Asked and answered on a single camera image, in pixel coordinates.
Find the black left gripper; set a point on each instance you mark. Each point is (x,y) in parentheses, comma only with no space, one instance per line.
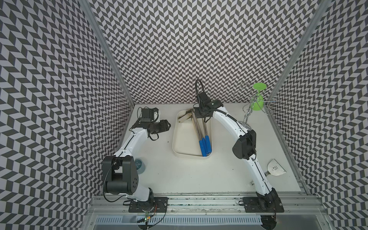
(164,126)

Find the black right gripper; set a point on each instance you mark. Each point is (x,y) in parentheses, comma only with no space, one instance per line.
(197,114)

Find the cream plastic storage box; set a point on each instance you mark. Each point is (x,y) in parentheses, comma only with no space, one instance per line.
(185,143)

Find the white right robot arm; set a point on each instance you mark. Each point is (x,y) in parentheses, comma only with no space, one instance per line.
(267,199)

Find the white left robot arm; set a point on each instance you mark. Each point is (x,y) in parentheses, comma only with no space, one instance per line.
(120,174)

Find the grey tape roll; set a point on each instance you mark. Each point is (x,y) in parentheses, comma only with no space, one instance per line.
(140,166)

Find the chrome stand with green cups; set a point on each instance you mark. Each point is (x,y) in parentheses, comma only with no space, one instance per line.
(257,101)

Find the grey metal corner profile right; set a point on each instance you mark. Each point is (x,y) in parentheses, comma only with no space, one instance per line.
(314,22)

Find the grey metal corner profile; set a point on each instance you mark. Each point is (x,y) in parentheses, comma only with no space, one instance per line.
(314,22)
(114,105)

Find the grey metal corner profile left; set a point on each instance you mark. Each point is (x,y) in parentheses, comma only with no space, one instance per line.
(114,105)

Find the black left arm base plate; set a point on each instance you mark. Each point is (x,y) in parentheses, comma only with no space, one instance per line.
(148,204)

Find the brown handle scraper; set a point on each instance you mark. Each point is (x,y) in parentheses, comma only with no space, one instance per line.
(273,168)

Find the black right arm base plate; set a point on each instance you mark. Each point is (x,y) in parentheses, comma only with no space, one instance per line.
(261,205)

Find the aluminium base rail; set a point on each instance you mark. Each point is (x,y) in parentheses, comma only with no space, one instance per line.
(296,211)

